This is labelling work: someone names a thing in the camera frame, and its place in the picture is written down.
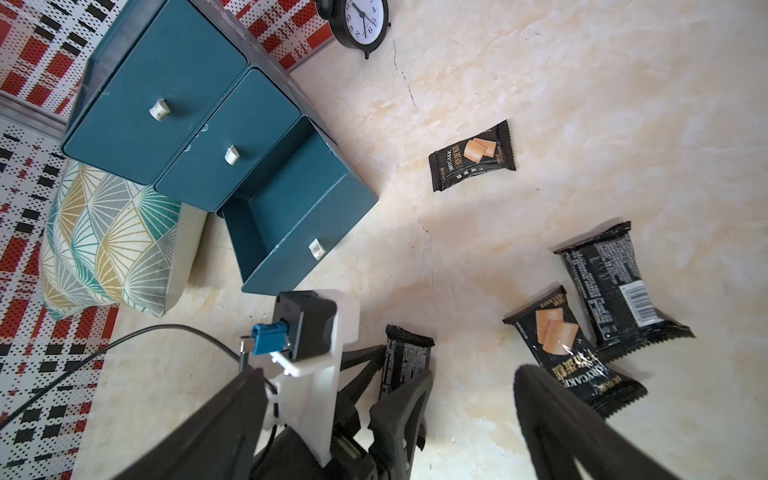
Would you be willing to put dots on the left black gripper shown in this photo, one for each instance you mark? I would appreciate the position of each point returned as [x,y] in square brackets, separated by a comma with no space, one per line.
[354,444]

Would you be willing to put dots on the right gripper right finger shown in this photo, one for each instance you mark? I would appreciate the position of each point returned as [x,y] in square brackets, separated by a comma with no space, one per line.
[564,435]

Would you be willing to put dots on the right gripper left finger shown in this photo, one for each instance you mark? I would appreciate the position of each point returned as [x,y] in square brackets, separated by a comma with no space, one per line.
[217,442]

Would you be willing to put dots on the black cookie packet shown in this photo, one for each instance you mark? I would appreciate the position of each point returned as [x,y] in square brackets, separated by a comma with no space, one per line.
[623,317]
[485,152]
[407,355]
[557,342]

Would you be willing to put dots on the teal bottom drawer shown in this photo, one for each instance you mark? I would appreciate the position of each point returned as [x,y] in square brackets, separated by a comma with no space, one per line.
[293,209]

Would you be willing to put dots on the teal drawer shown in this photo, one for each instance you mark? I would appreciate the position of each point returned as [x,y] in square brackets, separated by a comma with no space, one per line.
[293,209]
[235,139]
[157,73]

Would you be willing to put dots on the teal drawer cabinet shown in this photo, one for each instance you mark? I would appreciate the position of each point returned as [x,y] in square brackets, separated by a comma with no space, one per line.
[256,58]

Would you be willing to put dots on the teal top drawer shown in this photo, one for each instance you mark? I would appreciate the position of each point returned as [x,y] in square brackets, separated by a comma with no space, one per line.
[157,73]

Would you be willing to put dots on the patterned green yellow pillow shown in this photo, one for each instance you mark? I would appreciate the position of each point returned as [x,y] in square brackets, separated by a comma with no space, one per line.
[111,241]

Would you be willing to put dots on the black cookie packet top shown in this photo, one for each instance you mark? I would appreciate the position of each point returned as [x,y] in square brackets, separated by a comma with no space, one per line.
[485,152]

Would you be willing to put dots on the black alarm clock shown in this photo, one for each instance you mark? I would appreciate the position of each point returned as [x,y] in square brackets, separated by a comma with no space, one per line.
[356,24]

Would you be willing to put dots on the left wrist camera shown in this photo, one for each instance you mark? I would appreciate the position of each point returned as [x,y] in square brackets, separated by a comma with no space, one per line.
[306,337]

